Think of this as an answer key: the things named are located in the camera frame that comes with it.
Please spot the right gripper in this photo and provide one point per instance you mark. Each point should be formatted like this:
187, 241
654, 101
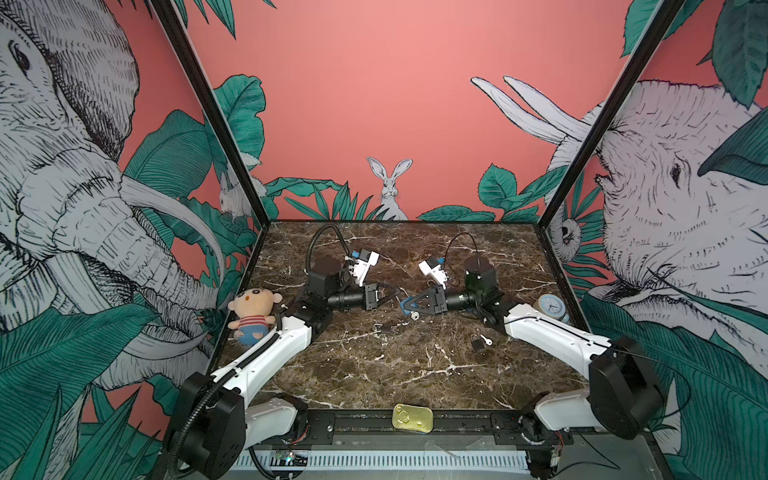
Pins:
439, 301

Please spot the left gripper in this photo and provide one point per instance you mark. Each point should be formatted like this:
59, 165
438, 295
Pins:
371, 296

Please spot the grey padlock with key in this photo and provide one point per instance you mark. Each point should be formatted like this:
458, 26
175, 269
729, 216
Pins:
386, 328

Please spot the black padlock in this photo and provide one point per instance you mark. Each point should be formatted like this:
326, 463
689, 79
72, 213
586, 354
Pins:
480, 343

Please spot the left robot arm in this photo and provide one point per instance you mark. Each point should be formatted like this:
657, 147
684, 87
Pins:
214, 419

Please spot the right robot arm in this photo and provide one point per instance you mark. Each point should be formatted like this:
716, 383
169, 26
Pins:
623, 392

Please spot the gold tin can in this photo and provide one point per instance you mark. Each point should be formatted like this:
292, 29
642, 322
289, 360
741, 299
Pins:
410, 418

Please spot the small round clock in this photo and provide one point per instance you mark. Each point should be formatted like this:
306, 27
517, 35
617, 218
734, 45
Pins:
552, 306

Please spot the plush doll toy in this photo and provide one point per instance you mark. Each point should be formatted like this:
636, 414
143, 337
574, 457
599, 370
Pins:
254, 318

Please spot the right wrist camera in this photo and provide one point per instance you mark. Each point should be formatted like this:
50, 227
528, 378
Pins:
433, 268

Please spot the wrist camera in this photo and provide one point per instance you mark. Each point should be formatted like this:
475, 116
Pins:
433, 268
360, 262

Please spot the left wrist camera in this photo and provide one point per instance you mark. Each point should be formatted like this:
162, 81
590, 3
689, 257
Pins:
360, 262

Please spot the white perforated rail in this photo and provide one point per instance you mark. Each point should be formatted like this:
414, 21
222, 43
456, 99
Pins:
437, 460

